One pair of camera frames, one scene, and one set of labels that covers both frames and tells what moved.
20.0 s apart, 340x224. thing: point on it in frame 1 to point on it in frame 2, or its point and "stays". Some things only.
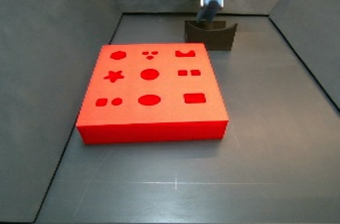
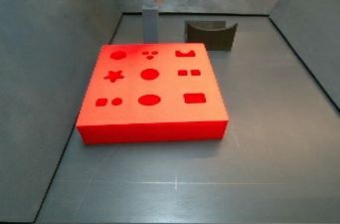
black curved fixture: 210,33 stays
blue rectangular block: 207,13 to 151,24
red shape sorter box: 154,93 stays
